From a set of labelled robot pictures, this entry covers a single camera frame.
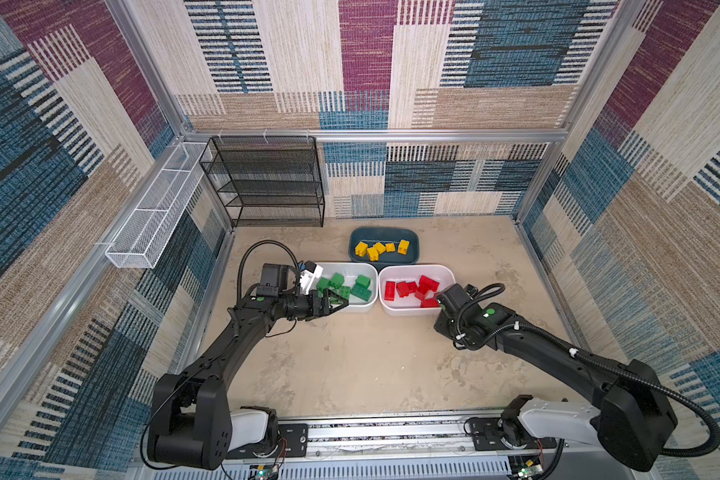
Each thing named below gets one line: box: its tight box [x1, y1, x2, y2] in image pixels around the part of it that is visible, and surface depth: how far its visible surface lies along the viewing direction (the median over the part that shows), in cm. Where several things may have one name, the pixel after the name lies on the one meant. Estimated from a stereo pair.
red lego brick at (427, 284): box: [419, 275, 440, 295], surface depth 101 cm
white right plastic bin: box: [378, 264, 456, 316], surface depth 101 cm
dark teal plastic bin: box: [349, 226, 420, 270], surface depth 113 cm
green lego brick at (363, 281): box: [355, 274, 371, 289], surface depth 102 cm
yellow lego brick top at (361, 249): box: [355, 241, 368, 257], surface depth 110 cm
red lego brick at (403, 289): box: [396, 281, 410, 298], surface depth 101 cm
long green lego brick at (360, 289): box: [350, 278, 372, 302], surface depth 101 cm
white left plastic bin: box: [315, 262, 379, 313], surface depth 101 cm
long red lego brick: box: [384, 281, 397, 302], surface depth 101 cm
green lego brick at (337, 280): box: [328, 272, 345, 289], surface depth 104 cm
